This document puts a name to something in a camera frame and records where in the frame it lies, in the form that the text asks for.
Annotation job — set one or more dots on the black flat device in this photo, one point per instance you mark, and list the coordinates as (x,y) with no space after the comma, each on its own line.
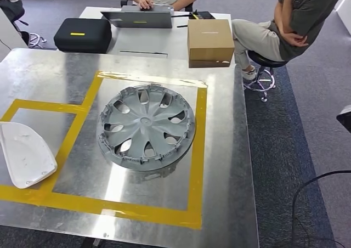
(204,15)

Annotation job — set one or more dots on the black pen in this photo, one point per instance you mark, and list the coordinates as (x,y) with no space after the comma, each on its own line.
(183,25)

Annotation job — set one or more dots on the white-topped steel-legged table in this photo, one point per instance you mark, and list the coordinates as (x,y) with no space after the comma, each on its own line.
(10,37)

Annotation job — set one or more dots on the stainless steel workbench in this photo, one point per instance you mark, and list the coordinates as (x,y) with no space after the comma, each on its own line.
(123,192)

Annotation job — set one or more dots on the white plastic mirror cover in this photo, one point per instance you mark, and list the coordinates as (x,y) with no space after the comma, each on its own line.
(24,155)

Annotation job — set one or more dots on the brown cardboard box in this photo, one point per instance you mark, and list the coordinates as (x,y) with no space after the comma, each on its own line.
(210,39)

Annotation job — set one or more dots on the grey laptop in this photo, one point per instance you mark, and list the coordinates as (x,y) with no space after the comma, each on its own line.
(137,20)

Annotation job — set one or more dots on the grey plastic wheel hubcap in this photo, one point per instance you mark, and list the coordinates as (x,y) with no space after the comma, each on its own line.
(145,130)

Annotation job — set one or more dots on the black stool with chrome base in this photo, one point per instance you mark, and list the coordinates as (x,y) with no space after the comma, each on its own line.
(264,62)

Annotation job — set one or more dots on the yellow tape double frame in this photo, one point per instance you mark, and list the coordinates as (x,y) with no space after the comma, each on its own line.
(200,130)

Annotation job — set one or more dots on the white table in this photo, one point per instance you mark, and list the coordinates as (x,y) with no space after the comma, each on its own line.
(148,42)

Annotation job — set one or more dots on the black zip case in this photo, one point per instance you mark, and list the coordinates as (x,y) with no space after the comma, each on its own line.
(82,41)

